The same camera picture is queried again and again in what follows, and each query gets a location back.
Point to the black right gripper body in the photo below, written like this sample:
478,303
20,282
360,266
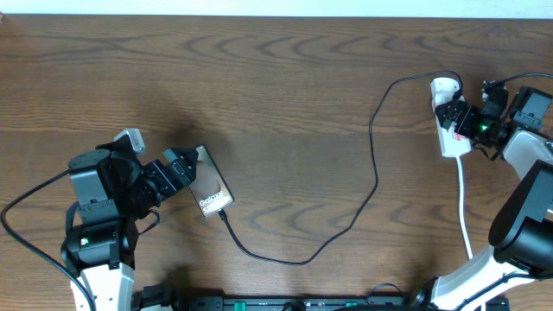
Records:
477,126

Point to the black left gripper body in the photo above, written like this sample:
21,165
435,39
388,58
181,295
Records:
153,187

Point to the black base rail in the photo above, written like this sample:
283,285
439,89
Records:
164,297

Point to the bronze Galaxy smartphone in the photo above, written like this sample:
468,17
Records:
209,188

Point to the white charger plug adapter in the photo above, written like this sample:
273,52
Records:
443,90

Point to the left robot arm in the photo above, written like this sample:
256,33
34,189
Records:
114,190

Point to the white power strip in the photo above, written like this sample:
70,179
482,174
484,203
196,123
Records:
451,144

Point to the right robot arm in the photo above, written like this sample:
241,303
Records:
519,249

